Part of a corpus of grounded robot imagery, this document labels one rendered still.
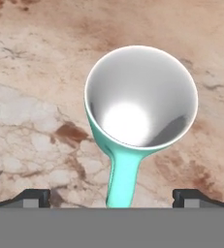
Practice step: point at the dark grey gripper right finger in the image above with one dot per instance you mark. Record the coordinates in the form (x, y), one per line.
(187, 197)

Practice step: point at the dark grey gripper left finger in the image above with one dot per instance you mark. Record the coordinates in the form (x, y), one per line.
(36, 197)

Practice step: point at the turquoise mug with white inside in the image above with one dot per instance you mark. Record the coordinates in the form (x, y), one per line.
(139, 97)

